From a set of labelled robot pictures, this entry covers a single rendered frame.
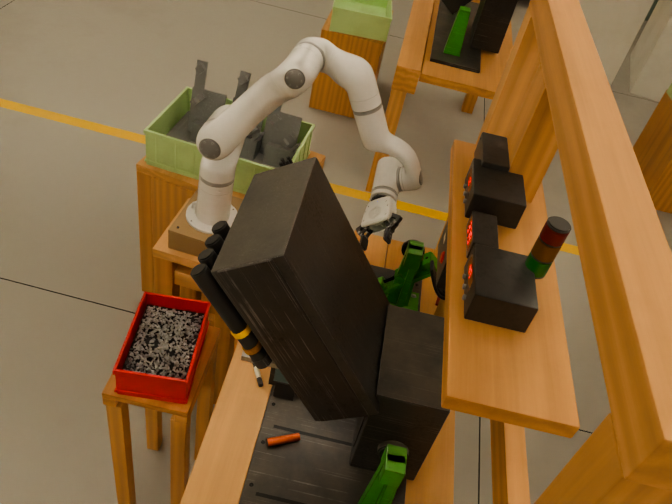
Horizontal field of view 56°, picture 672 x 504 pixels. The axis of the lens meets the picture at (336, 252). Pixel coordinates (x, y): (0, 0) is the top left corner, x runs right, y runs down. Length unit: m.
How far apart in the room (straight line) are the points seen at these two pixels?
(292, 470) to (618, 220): 1.11
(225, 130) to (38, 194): 2.12
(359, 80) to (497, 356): 0.92
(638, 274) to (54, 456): 2.39
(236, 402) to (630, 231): 1.22
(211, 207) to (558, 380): 1.37
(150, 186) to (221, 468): 1.47
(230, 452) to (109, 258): 1.95
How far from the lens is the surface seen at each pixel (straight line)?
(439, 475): 1.89
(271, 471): 1.77
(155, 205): 2.92
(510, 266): 1.37
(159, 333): 2.03
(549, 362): 1.34
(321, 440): 1.83
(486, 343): 1.30
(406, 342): 1.65
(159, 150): 2.76
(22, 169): 4.19
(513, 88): 2.04
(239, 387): 1.90
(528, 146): 1.63
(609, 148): 1.20
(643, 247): 1.00
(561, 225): 1.34
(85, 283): 3.43
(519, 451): 1.52
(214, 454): 1.78
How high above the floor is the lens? 2.46
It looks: 42 degrees down
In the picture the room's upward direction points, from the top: 14 degrees clockwise
